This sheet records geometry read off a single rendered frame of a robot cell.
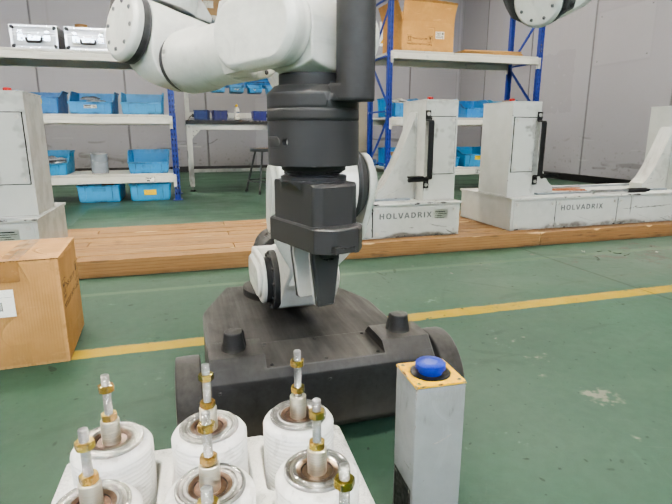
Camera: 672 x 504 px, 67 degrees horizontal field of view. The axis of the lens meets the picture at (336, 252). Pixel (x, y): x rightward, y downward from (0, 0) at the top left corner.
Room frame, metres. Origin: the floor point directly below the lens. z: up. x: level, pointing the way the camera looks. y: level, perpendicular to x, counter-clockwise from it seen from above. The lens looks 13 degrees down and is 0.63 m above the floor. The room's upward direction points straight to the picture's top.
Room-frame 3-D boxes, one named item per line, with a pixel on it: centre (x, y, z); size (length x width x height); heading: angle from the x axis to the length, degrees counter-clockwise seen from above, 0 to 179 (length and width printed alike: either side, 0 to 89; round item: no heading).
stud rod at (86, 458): (0.45, 0.25, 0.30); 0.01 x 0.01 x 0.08
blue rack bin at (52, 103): (4.76, 2.67, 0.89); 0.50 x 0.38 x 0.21; 17
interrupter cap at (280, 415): (0.62, 0.05, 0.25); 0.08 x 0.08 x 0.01
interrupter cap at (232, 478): (0.48, 0.14, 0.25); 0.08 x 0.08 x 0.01
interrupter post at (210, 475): (0.48, 0.14, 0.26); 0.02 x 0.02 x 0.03
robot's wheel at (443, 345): (1.05, -0.22, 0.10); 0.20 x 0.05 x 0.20; 17
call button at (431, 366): (0.62, -0.13, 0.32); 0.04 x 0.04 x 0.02
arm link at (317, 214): (0.50, 0.02, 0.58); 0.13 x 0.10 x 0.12; 34
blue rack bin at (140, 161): (5.02, 1.83, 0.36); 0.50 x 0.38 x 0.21; 17
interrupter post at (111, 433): (0.56, 0.28, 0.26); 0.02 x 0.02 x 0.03
